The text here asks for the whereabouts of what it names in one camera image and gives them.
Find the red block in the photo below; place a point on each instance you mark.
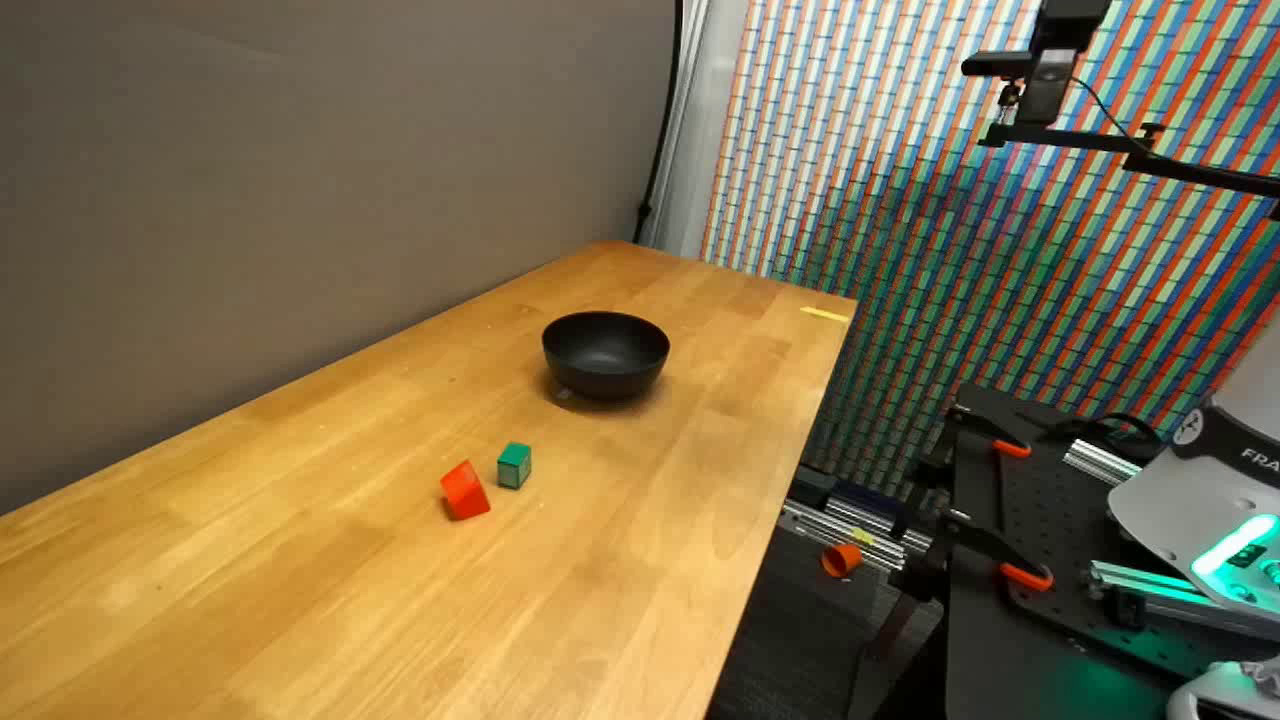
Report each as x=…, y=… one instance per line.
x=467, y=495

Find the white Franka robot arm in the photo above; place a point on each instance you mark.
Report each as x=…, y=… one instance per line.
x=1186, y=515

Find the black metal stand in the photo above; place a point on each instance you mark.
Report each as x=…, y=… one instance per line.
x=827, y=643

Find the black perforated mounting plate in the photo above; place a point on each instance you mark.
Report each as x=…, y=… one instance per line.
x=1052, y=515

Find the black camera on mount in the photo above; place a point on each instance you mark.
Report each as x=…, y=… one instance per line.
x=1052, y=64

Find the aluminium rail with stickers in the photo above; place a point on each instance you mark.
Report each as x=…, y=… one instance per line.
x=865, y=538

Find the green cube block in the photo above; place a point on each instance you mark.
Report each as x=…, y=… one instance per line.
x=513, y=467

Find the colourful patterned backdrop panel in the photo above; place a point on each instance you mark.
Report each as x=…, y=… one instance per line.
x=961, y=201

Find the aluminium extrusion bar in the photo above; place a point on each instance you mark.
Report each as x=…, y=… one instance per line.
x=1162, y=587
x=1105, y=460

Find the orange clamp knob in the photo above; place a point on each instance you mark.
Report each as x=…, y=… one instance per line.
x=843, y=557

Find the black bowl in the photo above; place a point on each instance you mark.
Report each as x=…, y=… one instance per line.
x=604, y=348

